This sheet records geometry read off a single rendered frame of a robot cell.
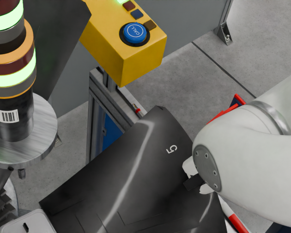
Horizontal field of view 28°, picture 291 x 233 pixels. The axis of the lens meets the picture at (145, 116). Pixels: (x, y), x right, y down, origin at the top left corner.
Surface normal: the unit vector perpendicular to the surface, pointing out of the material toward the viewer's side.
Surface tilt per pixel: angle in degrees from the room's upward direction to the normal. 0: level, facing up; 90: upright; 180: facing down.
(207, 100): 0
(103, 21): 0
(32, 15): 33
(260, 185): 72
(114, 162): 5
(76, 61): 90
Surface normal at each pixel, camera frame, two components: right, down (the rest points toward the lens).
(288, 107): -0.95, 0.04
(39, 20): 0.09, 0.03
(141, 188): 0.27, -0.41
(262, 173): -0.72, 0.19
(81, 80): 0.61, 0.71
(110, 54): -0.78, 0.48
